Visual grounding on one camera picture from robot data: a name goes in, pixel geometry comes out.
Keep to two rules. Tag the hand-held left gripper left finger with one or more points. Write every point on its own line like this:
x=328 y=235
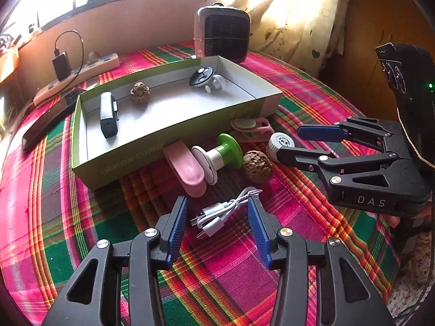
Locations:
x=176 y=234

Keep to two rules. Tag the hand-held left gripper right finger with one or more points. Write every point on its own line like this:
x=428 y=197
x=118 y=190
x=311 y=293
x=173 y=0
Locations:
x=258 y=234

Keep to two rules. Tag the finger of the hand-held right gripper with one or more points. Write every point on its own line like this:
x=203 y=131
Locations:
x=302 y=158
x=319 y=132

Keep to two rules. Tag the white round cap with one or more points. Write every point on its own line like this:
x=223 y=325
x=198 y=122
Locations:
x=280 y=142

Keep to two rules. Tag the brown walnut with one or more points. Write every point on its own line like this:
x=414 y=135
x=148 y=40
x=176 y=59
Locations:
x=257 y=164
x=140 y=92

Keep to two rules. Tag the pink clip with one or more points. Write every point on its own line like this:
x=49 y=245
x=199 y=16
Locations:
x=261 y=127
x=187 y=169

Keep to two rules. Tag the green white spool-shaped knob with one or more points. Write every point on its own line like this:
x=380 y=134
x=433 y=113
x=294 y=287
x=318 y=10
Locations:
x=231 y=149

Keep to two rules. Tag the green cardboard box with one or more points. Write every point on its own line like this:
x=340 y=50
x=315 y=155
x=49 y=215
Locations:
x=136 y=156

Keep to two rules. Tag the white round hook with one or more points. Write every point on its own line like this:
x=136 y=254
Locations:
x=217 y=81

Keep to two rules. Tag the black oval device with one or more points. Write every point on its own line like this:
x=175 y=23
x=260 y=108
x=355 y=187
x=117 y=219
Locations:
x=200 y=76

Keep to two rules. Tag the black rectangular device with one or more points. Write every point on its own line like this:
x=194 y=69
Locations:
x=108 y=122

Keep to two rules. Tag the person's right hand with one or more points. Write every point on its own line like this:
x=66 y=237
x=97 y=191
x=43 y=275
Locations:
x=394 y=220

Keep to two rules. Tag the wooden cabinet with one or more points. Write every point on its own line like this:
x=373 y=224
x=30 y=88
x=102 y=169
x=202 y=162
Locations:
x=373 y=6

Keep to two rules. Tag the cream heart-print curtain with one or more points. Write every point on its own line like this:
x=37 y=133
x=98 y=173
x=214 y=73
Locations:
x=299 y=17

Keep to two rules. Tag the grey space heater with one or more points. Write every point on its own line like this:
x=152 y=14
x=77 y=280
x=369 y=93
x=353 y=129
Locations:
x=222 y=34

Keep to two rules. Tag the black remote control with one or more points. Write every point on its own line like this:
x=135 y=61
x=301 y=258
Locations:
x=44 y=122

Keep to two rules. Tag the white power strip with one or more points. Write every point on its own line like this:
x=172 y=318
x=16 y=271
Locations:
x=102 y=62

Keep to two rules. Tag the white plug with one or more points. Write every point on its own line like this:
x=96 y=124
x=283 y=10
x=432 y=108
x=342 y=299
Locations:
x=92 y=57

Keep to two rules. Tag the black charger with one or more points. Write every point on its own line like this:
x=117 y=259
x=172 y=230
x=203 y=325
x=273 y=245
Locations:
x=61 y=66

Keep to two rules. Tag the orange tray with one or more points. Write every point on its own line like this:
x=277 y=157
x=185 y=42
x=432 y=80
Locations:
x=8 y=64

